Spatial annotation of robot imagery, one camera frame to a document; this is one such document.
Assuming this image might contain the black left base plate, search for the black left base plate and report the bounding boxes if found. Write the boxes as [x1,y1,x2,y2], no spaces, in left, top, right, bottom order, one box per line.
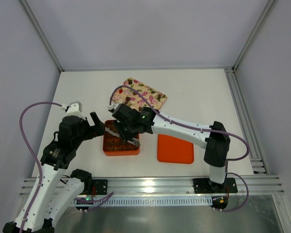
[92,179,108,196]

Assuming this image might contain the orange box lid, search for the orange box lid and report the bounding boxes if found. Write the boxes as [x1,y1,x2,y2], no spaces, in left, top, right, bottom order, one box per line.
[157,134,194,165]

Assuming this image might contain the floral tray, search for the floral tray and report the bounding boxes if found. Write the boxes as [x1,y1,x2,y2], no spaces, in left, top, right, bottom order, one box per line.
[112,78,168,112]

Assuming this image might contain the aluminium table rail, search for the aluminium table rail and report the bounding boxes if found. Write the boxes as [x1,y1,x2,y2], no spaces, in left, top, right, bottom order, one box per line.
[19,176,286,197]

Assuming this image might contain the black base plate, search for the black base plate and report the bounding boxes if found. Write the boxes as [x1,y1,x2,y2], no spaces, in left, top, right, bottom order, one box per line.
[92,179,108,196]
[193,178,238,194]

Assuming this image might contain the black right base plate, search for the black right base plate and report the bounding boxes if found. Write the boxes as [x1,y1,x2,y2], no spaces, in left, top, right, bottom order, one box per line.
[193,178,238,194]

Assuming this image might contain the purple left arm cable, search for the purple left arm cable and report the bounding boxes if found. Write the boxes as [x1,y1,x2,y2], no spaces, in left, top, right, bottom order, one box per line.
[18,101,66,233]

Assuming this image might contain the metal tongs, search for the metal tongs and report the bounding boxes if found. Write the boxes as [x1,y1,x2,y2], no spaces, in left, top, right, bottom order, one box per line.
[105,127,141,147]

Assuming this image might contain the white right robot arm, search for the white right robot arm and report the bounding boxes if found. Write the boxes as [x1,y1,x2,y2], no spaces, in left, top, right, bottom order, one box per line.
[108,103,230,192]

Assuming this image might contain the orange chocolate box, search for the orange chocolate box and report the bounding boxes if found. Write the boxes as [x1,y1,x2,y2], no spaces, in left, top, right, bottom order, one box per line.
[102,120,140,156]

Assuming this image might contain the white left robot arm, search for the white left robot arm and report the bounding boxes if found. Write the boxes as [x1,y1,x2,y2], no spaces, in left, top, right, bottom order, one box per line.
[2,112,105,233]

